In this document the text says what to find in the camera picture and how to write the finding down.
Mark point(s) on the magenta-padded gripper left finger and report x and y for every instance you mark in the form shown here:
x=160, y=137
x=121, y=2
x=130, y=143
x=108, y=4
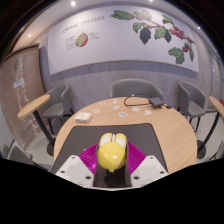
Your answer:
x=71, y=170

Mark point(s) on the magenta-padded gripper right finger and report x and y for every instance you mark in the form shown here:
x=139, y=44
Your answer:
x=150, y=168

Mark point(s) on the black mouse pad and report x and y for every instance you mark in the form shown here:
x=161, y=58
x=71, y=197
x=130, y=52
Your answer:
x=83, y=136

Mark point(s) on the small white box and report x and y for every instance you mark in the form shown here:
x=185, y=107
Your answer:
x=82, y=117

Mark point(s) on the grey upholstered armchair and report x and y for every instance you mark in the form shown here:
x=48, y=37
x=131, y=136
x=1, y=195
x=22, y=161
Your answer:
x=193, y=98
x=58, y=103
x=136, y=87
x=18, y=155

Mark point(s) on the small white card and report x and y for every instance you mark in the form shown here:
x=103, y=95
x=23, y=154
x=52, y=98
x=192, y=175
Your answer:
x=115, y=107
x=136, y=109
x=148, y=112

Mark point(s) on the white card with blue print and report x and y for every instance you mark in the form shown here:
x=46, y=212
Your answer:
x=122, y=114

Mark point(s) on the small black plug adapter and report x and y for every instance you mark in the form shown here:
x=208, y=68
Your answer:
x=168, y=106

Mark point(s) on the black box device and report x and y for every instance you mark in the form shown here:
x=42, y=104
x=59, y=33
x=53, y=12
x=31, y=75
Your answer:
x=156, y=102

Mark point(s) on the round wooden side table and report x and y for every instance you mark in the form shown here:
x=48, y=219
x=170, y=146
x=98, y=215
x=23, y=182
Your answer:
x=218, y=105
x=33, y=105

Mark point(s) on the brown wall map board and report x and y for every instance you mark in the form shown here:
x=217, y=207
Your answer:
x=20, y=96

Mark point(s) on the coffee cherries wall mural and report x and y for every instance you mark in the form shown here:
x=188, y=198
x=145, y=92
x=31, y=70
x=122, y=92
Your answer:
x=116, y=43

